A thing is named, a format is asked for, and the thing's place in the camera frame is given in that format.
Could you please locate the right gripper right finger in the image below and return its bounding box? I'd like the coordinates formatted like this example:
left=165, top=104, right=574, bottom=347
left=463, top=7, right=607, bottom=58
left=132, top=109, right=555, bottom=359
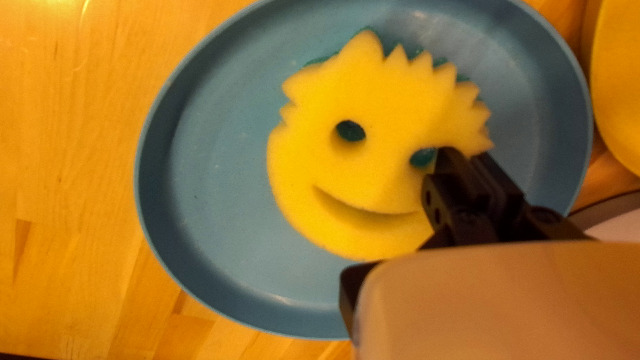
left=470, top=152, right=596, bottom=242

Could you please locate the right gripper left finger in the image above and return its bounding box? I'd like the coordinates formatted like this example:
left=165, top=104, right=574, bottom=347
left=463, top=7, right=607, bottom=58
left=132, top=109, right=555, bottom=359
left=339, top=147, right=501, bottom=343

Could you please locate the grey round plate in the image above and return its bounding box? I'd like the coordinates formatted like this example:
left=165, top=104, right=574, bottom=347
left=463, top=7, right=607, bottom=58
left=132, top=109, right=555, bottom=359
left=567, top=190, right=640, bottom=246

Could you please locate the teal round plate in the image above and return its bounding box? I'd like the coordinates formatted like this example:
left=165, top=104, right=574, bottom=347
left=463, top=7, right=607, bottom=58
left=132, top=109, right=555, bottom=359
left=134, top=0, right=594, bottom=341

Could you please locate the yellow round plate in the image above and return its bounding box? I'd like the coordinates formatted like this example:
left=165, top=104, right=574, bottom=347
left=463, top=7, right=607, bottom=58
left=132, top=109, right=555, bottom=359
left=580, top=0, right=640, bottom=178

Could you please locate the yellow smiling sponge green backing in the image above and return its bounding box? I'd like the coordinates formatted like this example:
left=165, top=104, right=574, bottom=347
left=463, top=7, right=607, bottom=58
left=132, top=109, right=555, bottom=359
left=266, top=27, right=495, bottom=262

